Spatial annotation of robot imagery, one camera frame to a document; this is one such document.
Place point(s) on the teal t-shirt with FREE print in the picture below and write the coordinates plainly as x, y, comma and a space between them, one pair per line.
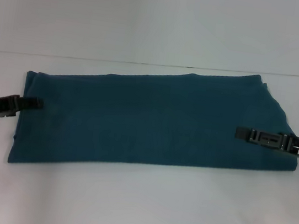
150, 123

